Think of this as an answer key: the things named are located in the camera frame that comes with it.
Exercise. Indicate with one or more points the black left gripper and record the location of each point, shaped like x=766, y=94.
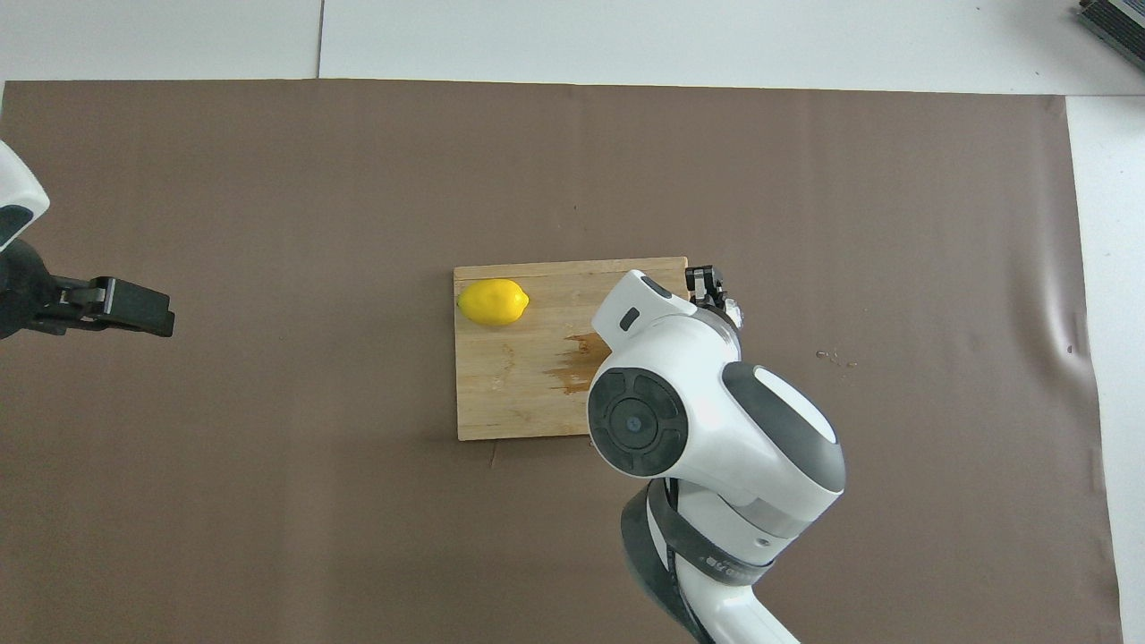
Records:
x=31, y=295

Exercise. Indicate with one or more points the wooden cutting board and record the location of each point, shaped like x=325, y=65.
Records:
x=510, y=385

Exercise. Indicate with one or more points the clear textured glass cup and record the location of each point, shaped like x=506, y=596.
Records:
x=735, y=313

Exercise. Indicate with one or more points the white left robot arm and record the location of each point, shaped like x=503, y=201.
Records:
x=18, y=192

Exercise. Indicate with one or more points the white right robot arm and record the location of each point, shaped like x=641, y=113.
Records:
x=716, y=411

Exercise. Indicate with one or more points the grey ribbed metal device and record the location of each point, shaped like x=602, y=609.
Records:
x=1118, y=27

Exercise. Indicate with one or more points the brown paper table mat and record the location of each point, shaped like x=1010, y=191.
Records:
x=268, y=501

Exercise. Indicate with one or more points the yellow lemon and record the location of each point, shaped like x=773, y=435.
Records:
x=492, y=302

